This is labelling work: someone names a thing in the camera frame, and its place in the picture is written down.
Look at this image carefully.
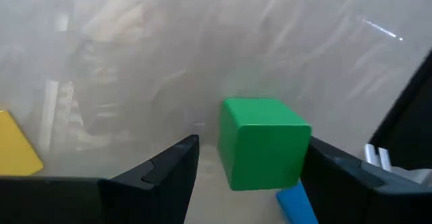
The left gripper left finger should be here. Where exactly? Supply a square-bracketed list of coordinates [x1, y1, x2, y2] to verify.
[0, 134, 200, 224]

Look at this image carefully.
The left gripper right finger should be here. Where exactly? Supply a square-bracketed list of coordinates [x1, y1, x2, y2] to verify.
[300, 136, 432, 224]

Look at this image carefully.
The green wooden cube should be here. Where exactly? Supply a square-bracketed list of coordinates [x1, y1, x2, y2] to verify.
[217, 97, 313, 192]

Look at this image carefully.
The small blue wooden cube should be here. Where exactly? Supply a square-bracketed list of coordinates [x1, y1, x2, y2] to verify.
[275, 180, 321, 224]

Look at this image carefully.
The yellow wooden cube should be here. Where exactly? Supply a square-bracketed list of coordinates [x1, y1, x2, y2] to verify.
[0, 109, 45, 177]

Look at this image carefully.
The silver aluminium bracket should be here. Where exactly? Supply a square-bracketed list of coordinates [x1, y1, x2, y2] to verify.
[363, 142, 432, 186]

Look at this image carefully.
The black table frame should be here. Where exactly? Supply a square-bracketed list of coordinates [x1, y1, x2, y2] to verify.
[369, 48, 432, 171]

